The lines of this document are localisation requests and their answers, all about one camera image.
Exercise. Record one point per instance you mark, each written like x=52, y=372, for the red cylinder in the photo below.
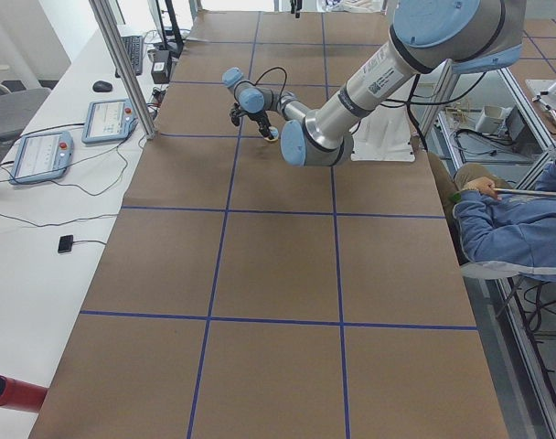
x=21, y=396

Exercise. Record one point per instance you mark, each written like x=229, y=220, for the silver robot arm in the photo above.
x=477, y=36

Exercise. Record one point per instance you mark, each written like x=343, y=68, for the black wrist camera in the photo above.
x=236, y=113

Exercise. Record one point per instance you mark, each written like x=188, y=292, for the metal rod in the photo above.
x=523, y=192

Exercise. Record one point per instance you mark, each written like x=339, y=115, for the black keyboard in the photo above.
x=134, y=48

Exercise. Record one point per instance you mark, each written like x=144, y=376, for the grey aluminium frame post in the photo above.
x=113, y=40

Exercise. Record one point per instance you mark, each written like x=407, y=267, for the grey office chair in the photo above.
x=17, y=108

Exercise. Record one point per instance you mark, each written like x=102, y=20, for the far teach pendant tablet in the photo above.
x=108, y=121

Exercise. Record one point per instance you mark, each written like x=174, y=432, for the blue call bell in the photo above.
x=273, y=134

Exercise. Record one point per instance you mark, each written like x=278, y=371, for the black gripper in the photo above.
x=259, y=118

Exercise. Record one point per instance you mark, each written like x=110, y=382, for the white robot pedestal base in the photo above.
x=384, y=136

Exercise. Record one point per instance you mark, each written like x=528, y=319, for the black computer mouse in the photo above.
x=102, y=86

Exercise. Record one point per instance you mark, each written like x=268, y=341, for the black adapter box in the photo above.
x=161, y=66

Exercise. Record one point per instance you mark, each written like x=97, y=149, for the near teach pendant tablet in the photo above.
x=42, y=157

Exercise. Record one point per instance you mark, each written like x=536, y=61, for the person's hand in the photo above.
x=484, y=185

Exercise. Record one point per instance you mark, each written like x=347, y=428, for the small black puck device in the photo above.
x=65, y=243

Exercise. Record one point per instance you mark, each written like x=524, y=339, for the person in blue sweater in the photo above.
x=516, y=234

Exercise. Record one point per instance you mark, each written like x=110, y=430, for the teach pendant tablet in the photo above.
x=108, y=121
x=42, y=157

